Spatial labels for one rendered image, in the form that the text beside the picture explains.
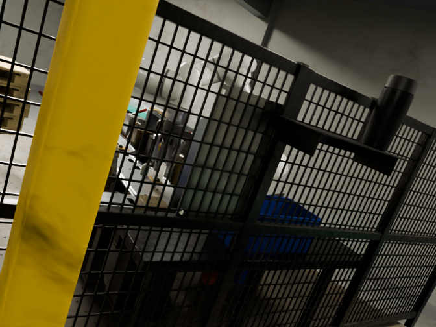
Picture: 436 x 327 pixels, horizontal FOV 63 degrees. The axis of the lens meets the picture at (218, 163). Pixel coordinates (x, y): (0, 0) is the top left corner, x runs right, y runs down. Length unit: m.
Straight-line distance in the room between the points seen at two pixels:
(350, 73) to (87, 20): 4.10
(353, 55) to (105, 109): 4.12
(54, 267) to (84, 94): 0.27
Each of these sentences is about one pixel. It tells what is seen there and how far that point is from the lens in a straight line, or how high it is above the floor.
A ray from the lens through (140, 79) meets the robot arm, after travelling 1.30.
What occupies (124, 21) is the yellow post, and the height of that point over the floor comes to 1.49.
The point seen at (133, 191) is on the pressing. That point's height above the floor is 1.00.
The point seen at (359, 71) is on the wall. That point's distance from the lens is 4.45.
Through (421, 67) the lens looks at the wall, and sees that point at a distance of 4.33.
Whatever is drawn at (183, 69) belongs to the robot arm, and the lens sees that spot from 1.29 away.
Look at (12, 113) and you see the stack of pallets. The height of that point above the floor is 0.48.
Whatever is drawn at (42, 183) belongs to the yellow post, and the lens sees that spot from 0.55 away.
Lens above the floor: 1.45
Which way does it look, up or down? 12 degrees down
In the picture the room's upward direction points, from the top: 20 degrees clockwise
